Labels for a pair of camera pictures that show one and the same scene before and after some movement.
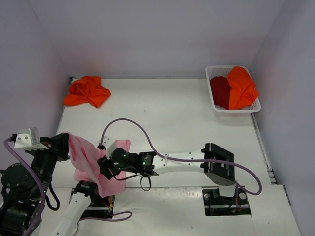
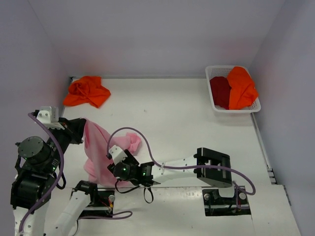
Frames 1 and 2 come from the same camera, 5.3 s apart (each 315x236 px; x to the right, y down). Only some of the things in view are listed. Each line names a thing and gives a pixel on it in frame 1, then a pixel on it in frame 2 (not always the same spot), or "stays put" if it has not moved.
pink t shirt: x=85 y=157 → x=97 y=165
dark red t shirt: x=220 y=87 stays put
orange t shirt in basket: x=243 y=92 stays put
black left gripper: x=60 y=141 → x=77 y=128
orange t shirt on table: x=88 y=89 stays put
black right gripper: x=104 y=167 → x=130 y=160
